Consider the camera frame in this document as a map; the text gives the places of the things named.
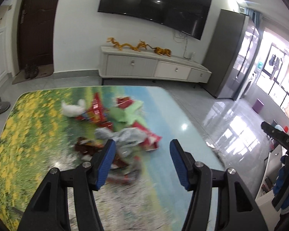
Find red pink paper wrapper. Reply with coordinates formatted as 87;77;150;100
132;121;162;152

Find white tissue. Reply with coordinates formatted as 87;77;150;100
61;99;87;118

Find dark brown snack wrapper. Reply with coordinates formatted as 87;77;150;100
74;137;104;161

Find white printed plastic bag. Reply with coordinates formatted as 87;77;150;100
94;127;147;158

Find purple storage stool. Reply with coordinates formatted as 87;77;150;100
252;99;264;114

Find light green paper sheet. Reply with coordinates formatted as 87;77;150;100
107;98;148;127

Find red snack bag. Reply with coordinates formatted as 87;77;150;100
76;92;113;130

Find washing machine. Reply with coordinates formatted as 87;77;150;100
242;72;257;98

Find grey steel refrigerator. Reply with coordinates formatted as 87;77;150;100
202;9;259;100

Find white grey tv cabinet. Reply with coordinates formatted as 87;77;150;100
98;46;211;84

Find brown door mat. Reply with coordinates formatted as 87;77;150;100
12;64;54;85

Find dark shoes pair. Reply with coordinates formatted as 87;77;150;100
24;64;39;80

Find golden dragon figurine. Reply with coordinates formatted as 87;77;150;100
106;38;149;52

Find golden tiger figurine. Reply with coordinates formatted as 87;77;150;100
152;47;172;57

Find dark brown entrance door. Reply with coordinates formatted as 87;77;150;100
18;0;58;70

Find tv cables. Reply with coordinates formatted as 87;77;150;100
173;30;192;59

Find black wall television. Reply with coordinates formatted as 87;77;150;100
98;0;212;40

